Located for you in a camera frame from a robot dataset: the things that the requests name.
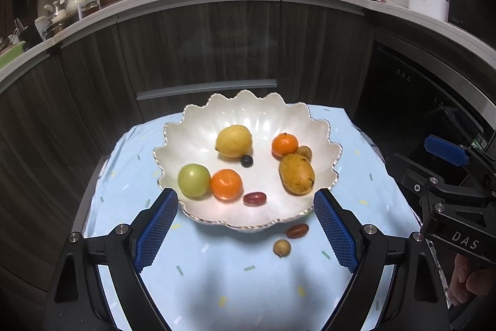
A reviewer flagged white teapot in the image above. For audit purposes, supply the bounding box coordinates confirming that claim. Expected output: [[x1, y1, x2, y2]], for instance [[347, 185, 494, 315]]
[[66, 0, 86, 15]]

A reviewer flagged red grape tomato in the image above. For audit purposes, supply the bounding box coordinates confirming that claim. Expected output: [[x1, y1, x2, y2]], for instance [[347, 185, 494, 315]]
[[243, 191, 267, 207], [286, 223, 309, 239]]

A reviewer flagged yellow lemon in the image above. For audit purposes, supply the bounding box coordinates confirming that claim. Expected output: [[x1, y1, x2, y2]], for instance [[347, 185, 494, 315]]
[[215, 124, 252, 159]]

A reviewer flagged large orange mandarin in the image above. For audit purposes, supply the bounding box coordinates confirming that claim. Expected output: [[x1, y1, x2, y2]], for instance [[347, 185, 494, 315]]
[[210, 169, 243, 202]]

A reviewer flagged dark blueberry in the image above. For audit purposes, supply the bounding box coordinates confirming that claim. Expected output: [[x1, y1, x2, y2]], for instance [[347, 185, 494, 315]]
[[241, 154, 253, 168]]

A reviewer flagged yellow mango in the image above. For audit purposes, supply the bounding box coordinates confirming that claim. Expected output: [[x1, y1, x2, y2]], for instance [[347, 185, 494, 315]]
[[278, 154, 315, 196]]

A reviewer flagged grey cabinet drawer handle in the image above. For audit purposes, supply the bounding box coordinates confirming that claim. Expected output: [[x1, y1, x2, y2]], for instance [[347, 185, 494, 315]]
[[136, 79, 277, 101]]

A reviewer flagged green apple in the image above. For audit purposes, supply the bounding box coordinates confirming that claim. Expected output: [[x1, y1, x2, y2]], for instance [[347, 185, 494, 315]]
[[177, 163, 211, 198]]

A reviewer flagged white scalloped ceramic bowl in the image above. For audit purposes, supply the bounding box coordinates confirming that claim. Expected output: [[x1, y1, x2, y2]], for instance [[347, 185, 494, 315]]
[[153, 90, 342, 232]]

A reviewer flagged right hand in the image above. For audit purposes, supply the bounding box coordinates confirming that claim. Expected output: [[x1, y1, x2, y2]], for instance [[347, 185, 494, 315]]
[[448, 255, 495, 306]]

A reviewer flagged brown longan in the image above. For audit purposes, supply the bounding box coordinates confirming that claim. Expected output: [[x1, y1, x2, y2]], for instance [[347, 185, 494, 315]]
[[296, 145, 313, 161], [272, 239, 292, 258]]

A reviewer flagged small mandarin in bowl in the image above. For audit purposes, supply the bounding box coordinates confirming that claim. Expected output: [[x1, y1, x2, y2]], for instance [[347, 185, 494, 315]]
[[272, 133, 299, 158]]

